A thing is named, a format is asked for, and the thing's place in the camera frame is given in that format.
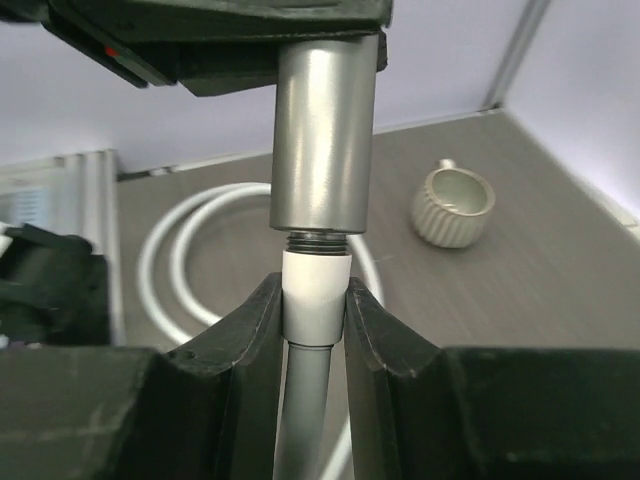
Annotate grey shower head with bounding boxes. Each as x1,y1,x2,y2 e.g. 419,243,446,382
270,35,379,256

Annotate ribbed ceramic mug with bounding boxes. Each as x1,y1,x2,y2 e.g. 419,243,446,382
410,159,496,249

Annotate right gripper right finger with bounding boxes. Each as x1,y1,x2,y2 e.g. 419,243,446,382
344,279,639,479

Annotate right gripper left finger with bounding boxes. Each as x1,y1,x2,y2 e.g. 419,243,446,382
1,273,283,479

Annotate white shower hose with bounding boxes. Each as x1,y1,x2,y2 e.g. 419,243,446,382
138,182,386,480

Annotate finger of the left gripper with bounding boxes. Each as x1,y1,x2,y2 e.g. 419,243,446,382
39,0,394,99

